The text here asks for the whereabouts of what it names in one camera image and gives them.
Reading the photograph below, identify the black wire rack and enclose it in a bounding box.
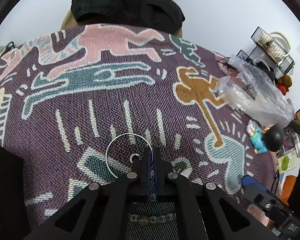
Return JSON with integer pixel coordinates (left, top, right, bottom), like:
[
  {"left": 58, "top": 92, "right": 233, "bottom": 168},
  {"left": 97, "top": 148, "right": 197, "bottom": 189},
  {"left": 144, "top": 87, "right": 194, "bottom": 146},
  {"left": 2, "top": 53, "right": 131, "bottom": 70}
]
[{"left": 236, "top": 26, "right": 295, "bottom": 74}]

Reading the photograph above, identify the brown plush toy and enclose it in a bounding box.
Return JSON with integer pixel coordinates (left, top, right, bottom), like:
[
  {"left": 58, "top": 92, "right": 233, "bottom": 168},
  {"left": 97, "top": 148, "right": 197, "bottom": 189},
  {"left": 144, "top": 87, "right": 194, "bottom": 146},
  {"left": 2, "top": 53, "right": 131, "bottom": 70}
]
[{"left": 276, "top": 75, "right": 293, "bottom": 95}]

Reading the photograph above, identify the large silver bangle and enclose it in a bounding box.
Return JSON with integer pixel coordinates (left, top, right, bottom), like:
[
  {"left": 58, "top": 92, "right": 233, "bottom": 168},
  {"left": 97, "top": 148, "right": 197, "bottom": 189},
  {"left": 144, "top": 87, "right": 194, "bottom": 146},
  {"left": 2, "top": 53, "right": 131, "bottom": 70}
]
[{"left": 105, "top": 133, "right": 154, "bottom": 179}]

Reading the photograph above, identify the tan chair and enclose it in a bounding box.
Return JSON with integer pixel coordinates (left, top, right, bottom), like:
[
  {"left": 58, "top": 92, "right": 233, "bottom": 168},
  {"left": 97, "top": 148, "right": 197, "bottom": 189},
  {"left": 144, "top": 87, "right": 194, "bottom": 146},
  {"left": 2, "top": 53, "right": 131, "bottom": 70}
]
[{"left": 61, "top": 12, "right": 184, "bottom": 39}]

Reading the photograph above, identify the beaded bracelet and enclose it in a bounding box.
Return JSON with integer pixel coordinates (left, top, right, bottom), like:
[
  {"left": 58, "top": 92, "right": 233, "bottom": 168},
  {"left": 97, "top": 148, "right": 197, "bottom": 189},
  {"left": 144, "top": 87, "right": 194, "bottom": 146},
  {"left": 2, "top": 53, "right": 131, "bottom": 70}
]
[{"left": 131, "top": 214, "right": 176, "bottom": 225}]

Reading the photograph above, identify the black shoe rack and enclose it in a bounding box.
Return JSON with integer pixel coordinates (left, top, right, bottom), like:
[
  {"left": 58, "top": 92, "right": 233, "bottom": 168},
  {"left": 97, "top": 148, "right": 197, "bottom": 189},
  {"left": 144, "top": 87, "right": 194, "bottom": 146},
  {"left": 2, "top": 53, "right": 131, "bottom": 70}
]
[{"left": 0, "top": 41, "right": 15, "bottom": 64}]

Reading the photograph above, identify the white handbag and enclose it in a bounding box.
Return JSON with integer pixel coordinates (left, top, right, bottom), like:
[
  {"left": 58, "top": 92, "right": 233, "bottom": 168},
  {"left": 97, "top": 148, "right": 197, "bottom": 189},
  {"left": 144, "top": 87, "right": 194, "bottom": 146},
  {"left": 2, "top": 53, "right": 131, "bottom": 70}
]
[{"left": 264, "top": 31, "right": 292, "bottom": 67}]

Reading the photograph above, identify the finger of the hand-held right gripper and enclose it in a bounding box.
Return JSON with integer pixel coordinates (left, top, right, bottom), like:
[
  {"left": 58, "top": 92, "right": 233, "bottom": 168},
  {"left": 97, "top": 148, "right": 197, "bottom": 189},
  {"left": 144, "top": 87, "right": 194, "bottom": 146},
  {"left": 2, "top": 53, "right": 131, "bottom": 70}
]
[{"left": 241, "top": 176, "right": 263, "bottom": 193}]

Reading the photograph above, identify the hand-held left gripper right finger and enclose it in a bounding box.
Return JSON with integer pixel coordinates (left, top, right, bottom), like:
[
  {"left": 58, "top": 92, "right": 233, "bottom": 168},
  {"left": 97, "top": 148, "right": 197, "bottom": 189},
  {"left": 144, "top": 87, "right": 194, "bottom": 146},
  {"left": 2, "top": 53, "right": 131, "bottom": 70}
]
[{"left": 153, "top": 148, "right": 278, "bottom": 240}]

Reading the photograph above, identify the clear plastic bag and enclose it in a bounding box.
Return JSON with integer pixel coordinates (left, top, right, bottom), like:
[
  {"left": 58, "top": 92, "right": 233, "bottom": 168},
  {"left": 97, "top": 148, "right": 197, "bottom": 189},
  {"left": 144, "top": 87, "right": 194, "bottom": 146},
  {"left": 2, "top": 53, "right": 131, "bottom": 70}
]
[{"left": 214, "top": 54, "right": 295, "bottom": 128}]

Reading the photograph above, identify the green printed card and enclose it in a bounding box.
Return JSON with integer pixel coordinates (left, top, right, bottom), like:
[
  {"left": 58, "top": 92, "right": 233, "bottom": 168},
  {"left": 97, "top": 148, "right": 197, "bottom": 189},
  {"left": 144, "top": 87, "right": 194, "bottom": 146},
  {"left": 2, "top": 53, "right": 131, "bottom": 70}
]
[{"left": 277, "top": 152, "right": 300, "bottom": 173}]

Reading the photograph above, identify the black-haired doll figurine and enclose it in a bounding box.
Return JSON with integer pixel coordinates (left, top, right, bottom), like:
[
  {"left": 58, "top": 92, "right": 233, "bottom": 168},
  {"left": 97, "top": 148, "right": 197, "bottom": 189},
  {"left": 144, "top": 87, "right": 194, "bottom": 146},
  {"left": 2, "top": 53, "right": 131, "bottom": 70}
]
[{"left": 245, "top": 119, "right": 285, "bottom": 154}]

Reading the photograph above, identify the black cord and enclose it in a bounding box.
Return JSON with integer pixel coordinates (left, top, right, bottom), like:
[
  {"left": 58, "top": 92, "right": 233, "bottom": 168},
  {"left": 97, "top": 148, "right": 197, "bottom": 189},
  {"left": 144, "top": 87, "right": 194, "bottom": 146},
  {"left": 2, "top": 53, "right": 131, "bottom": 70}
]
[{"left": 272, "top": 166, "right": 280, "bottom": 193}]

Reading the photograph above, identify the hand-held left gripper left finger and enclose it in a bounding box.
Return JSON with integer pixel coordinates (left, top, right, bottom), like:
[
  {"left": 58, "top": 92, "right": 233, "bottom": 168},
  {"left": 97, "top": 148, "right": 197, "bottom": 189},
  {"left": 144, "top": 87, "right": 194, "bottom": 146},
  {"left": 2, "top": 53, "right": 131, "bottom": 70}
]
[{"left": 24, "top": 147, "right": 151, "bottom": 240}]

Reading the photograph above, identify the person's right hand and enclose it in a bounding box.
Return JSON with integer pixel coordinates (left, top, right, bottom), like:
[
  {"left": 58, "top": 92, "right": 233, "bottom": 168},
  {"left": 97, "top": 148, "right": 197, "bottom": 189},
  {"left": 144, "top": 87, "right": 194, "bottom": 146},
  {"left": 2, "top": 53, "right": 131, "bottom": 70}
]
[{"left": 247, "top": 203, "right": 272, "bottom": 228}]

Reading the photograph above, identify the black jacket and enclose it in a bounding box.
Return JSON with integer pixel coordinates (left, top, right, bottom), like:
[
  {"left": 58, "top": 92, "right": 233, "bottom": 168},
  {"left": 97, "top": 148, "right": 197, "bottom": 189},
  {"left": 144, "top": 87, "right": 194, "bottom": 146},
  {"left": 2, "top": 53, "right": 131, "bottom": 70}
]
[{"left": 70, "top": 0, "right": 185, "bottom": 34}]

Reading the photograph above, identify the printed woven blanket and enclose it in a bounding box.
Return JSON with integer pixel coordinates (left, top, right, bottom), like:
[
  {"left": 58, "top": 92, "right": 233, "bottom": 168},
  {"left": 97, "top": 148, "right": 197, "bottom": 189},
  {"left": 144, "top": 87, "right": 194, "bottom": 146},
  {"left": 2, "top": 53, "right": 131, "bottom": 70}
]
[{"left": 0, "top": 23, "right": 283, "bottom": 240}]

